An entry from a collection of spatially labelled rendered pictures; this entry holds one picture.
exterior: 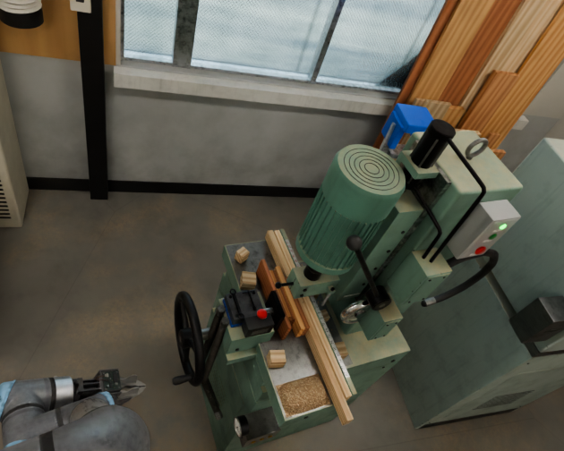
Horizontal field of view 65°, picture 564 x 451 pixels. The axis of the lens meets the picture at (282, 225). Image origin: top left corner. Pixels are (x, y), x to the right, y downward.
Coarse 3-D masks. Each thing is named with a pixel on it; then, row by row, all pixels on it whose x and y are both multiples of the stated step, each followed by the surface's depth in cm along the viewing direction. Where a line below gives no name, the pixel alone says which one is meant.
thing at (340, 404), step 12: (276, 240) 153; (276, 252) 150; (276, 264) 151; (312, 324) 135; (312, 336) 133; (312, 348) 133; (324, 360) 129; (324, 372) 128; (336, 384) 125; (336, 396) 123; (336, 408) 124; (348, 408) 121; (348, 420) 119
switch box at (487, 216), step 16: (480, 208) 106; (496, 208) 107; (512, 208) 109; (464, 224) 111; (480, 224) 107; (496, 224) 105; (512, 224) 109; (464, 240) 112; (480, 240) 110; (496, 240) 114; (464, 256) 114
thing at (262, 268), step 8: (264, 264) 140; (256, 272) 146; (264, 272) 140; (264, 280) 140; (272, 280) 137; (264, 288) 141; (272, 288) 135; (288, 320) 129; (280, 328) 133; (288, 328) 128; (280, 336) 133
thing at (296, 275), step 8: (296, 272) 130; (288, 280) 134; (296, 280) 129; (304, 280) 129; (320, 280) 130; (328, 280) 131; (336, 280) 132; (296, 288) 129; (304, 288) 129; (312, 288) 131; (320, 288) 133; (296, 296) 131; (304, 296) 133
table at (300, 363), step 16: (224, 256) 152; (256, 256) 151; (272, 256) 153; (240, 272) 145; (256, 288) 143; (272, 336) 133; (288, 336) 135; (304, 336) 136; (224, 352) 130; (240, 352) 131; (256, 352) 132; (288, 352) 132; (304, 352) 133; (272, 368) 127; (288, 368) 128; (304, 368) 130; (272, 384) 124; (272, 400) 125; (304, 416) 122
